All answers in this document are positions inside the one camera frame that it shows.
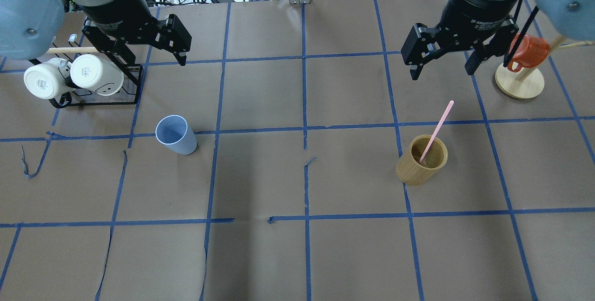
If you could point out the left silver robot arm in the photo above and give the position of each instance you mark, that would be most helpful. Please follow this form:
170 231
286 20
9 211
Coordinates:
29 26

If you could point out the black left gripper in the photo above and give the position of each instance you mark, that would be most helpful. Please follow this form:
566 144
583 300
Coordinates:
117 7

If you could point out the black wire mug rack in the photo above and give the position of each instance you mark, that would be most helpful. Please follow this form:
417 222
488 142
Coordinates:
127 95

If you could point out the wooden rack rod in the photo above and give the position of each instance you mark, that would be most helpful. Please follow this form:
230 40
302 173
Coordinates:
67 50

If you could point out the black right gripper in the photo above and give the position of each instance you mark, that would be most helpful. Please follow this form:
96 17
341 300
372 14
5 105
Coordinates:
473 9

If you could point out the orange mug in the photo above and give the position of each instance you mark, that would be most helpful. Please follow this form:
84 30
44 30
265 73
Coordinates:
531 52

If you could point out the light blue plastic cup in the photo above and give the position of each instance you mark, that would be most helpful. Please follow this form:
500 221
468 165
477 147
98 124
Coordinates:
174 132

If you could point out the wooden mug tree stand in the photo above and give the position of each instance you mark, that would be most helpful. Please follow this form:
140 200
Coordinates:
529 82

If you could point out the white mug outer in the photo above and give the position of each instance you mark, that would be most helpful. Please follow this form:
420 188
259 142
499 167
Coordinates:
48 80

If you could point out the bamboo cylinder holder cup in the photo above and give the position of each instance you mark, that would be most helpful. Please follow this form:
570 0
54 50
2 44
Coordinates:
418 164

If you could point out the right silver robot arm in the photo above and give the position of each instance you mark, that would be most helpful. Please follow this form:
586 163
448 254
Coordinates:
573 19

